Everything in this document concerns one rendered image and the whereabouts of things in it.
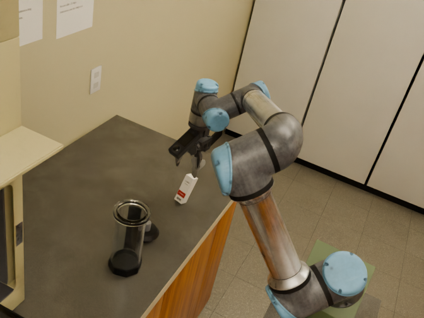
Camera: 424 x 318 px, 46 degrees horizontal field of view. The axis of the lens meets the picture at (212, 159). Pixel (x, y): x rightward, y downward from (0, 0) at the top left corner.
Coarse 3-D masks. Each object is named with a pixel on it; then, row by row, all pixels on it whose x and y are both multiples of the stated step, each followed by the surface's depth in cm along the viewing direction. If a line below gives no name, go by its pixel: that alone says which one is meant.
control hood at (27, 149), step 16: (16, 128) 106; (0, 144) 100; (16, 144) 101; (32, 144) 102; (48, 144) 103; (0, 160) 96; (16, 160) 97; (32, 160) 98; (0, 176) 92; (16, 176) 93
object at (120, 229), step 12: (120, 204) 144; (132, 204) 147; (144, 204) 147; (120, 216) 140; (132, 216) 150; (144, 216) 142; (120, 228) 142; (132, 228) 141; (144, 228) 145; (120, 240) 144; (132, 240) 144; (120, 252) 147; (132, 252) 147; (120, 264) 149; (132, 264) 150
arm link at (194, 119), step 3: (189, 114) 166; (192, 114) 163; (189, 117) 166; (192, 117) 164; (195, 117) 163; (198, 117) 163; (201, 117) 163; (189, 120) 166; (192, 120) 164; (195, 120) 164; (198, 120) 163; (201, 120) 163; (192, 123) 165; (195, 123) 164; (198, 123) 164; (201, 123) 164; (198, 126) 165; (201, 126) 165; (204, 126) 165
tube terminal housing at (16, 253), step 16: (0, 48) 93; (16, 48) 97; (0, 64) 94; (16, 64) 99; (0, 80) 96; (16, 80) 100; (0, 96) 98; (16, 96) 102; (0, 112) 100; (16, 112) 104; (0, 128) 101; (16, 192) 115; (16, 208) 118; (16, 224) 120; (16, 256) 126; (16, 272) 129; (16, 288) 132; (16, 304) 135
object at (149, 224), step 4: (148, 224) 164; (152, 224) 168; (148, 228) 165; (152, 228) 167; (156, 228) 167; (148, 232) 165; (152, 232) 165; (156, 232) 166; (144, 236) 163; (148, 236) 163; (152, 236) 164; (156, 236) 165; (144, 240) 163; (148, 240) 163; (152, 240) 166
